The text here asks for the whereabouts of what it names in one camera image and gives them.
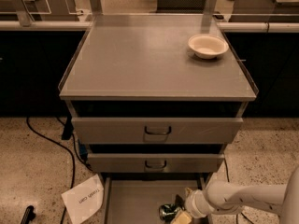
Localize black cable left floor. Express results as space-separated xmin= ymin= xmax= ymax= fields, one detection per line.
xmin=25 ymin=115 xmax=93 ymax=224

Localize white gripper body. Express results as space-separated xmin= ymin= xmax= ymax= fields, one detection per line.
xmin=185 ymin=189 xmax=214 ymax=218

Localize grey drawer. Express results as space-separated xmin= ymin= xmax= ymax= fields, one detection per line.
xmin=88 ymin=144 xmax=224 ymax=173
xmin=72 ymin=101 xmax=243 ymax=145
xmin=104 ymin=173 xmax=206 ymax=224

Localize white paper bowl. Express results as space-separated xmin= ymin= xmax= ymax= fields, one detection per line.
xmin=188 ymin=34 xmax=229 ymax=60

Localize white horizontal rail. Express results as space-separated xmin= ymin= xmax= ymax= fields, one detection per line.
xmin=0 ymin=21 xmax=299 ymax=33

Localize grey background table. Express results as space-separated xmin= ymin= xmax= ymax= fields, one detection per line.
xmin=229 ymin=0 xmax=299 ymax=23
xmin=0 ymin=0 xmax=79 ymax=21

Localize white paper label sign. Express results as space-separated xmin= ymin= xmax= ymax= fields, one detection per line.
xmin=62 ymin=175 xmax=104 ymax=224

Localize grey bottom drawer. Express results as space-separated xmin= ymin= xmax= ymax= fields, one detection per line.
xmin=104 ymin=173 xmax=206 ymax=224

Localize black cable right floor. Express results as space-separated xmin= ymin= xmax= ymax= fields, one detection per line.
xmin=223 ymin=158 xmax=256 ymax=224

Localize black cable floor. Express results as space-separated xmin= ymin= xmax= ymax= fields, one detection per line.
xmin=25 ymin=115 xmax=93 ymax=224
xmin=223 ymin=158 xmax=256 ymax=224

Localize black object on floor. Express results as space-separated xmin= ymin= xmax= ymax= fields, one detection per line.
xmin=21 ymin=205 xmax=36 ymax=224

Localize crushed green can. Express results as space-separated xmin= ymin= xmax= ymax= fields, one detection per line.
xmin=159 ymin=203 xmax=182 ymax=222

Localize grey drawer cabinet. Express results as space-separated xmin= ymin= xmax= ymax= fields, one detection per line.
xmin=58 ymin=13 xmax=259 ymax=182

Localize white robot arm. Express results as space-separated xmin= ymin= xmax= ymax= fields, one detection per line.
xmin=171 ymin=167 xmax=299 ymax=224

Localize grey middle drawer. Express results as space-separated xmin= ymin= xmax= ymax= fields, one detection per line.
xmin=88 ymin=144 xmax=224 ymax=173

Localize grey background table right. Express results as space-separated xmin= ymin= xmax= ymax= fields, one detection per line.
xmin=229 ymin=0 xmax=299 ymax=23

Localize grey background table left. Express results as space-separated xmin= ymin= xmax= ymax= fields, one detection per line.
xmin=0 ymin=0 xmax=79 ymax=21

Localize grey top drawer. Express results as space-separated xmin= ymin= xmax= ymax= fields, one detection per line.
xmin=72 ymin=101 xmax=243 ymax=145

